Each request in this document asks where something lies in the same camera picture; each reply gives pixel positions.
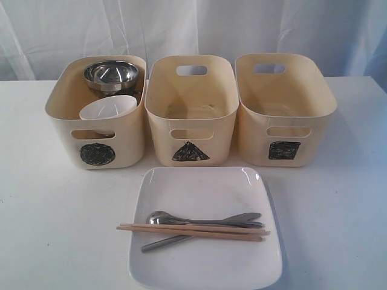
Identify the white plastic bowl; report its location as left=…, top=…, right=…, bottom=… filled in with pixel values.
left=79, top=95, right=138, bottom=120

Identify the stainless steel bowl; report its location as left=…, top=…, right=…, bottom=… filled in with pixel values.
left=83, top=60, right=139, bottom=93

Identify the cream bin with triangle mark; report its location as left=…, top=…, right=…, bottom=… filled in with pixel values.
left=145, top=55, right=239, bottom=166

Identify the stainless steel spoon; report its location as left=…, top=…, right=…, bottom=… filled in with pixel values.
left=146, top=211, right=264, bottom=228

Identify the stainless steel knife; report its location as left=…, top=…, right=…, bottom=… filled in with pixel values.
left=141, top=211, right=263, bottom=253

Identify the cream bin with square mark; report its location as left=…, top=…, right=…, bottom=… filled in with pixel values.
left=235, top=53, right=337, bottom=167

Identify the cream bin with circle mark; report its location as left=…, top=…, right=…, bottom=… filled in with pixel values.
left=45, top=55, right=147, bottom=170

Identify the white square plate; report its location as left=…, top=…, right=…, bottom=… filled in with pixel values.
left=129, top=167, right=282, bottom=289

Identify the white backdrop curtain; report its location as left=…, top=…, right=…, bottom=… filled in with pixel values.
left=1, top=1, right=386, bottom=87

